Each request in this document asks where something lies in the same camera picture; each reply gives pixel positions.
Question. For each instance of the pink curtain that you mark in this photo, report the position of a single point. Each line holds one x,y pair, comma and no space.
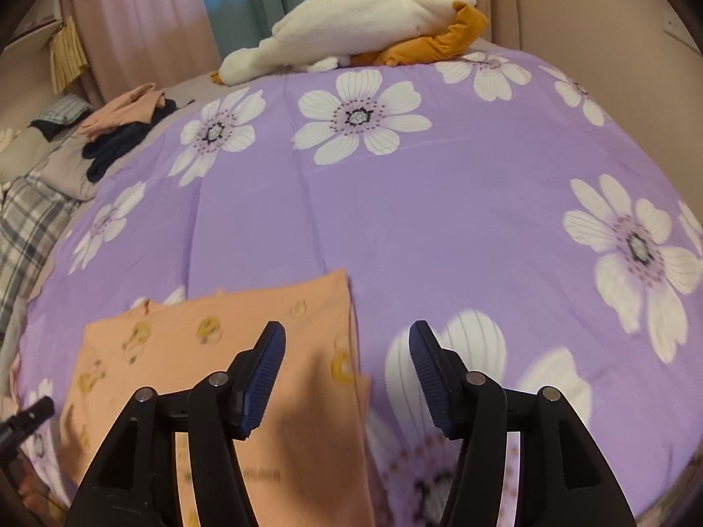
143,22

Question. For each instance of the purple floral blanket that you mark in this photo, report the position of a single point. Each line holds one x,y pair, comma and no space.
439,203

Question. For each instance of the yellow fringed cloth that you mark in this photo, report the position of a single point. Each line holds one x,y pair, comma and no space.
68,55

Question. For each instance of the grey plaid quilt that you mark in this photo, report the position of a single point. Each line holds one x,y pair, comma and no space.
27,230

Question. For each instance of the grey pillow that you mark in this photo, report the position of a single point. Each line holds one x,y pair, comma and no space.
55,167

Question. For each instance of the dark navy garment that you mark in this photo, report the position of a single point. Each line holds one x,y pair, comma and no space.
118,148

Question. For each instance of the peach cartoon print garment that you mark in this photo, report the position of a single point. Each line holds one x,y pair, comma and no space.
165,362

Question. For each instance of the blue curtain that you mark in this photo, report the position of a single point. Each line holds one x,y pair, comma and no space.
247,0

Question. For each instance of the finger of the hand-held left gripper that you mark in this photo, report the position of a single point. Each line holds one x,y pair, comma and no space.
33,414

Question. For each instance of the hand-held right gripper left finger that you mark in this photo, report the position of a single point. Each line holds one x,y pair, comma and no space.
261,384

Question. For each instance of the plain peach garment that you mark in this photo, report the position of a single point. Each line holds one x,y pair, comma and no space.
126,112

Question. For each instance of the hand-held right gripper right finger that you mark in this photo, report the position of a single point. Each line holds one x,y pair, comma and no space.
434,384

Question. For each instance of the blue striped pillow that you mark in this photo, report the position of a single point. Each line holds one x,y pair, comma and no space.
66,112

